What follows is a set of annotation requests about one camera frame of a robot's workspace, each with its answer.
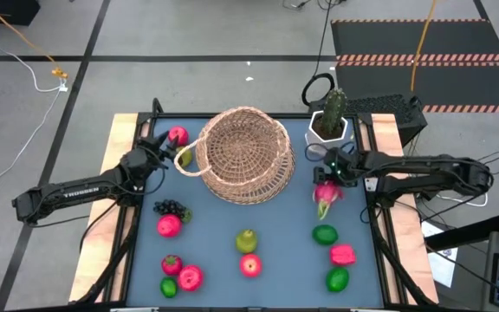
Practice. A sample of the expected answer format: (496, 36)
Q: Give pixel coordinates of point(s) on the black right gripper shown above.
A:
(340, 167)

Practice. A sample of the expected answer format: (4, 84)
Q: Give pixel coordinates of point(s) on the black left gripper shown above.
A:
(139, 162)

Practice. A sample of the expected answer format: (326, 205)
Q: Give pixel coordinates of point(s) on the pink dragon fruit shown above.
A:
(325, 194)

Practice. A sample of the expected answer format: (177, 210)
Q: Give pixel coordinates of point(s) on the green pear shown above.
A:
(246, 241)
(185, 158)

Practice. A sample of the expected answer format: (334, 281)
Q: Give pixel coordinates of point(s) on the black grapes with leaf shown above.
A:
(169, 207)

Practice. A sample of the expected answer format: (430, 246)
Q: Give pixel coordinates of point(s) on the woven wicker basket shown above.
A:
(241, 147)

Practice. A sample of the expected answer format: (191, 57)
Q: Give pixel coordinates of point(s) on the pink blocky fruit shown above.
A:
(342, 255)

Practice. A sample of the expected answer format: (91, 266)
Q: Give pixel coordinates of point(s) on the red fruit with green calyx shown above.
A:
(172, 264)

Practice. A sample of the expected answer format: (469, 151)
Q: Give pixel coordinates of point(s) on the red and yellow apple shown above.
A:
(250, 265)

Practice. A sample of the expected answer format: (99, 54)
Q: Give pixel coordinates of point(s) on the small green lime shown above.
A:
(168, 287)

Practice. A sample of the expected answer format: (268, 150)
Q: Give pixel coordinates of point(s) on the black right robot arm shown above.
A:
(427, 171)

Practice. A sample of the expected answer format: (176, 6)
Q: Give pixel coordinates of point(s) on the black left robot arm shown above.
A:
(76, 193)

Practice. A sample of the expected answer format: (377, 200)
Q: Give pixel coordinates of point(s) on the white hexagonal plant pot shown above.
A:
(314, 138)

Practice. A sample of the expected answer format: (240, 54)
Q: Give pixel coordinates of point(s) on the light wooden side board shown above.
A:
(410, 242)
(117, 134)

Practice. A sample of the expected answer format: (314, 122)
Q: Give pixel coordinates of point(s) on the green cactus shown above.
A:
(334, 108)

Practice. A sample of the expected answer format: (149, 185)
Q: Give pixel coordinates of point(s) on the white paper sheet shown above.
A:
(442, 260)

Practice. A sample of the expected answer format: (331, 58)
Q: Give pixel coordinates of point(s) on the black floor mat striped edges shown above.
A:
(427, 39)

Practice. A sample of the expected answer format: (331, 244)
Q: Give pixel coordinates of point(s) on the black box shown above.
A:
(4, 11)

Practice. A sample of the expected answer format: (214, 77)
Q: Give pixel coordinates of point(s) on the black aluminium table frame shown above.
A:
(301, 115)

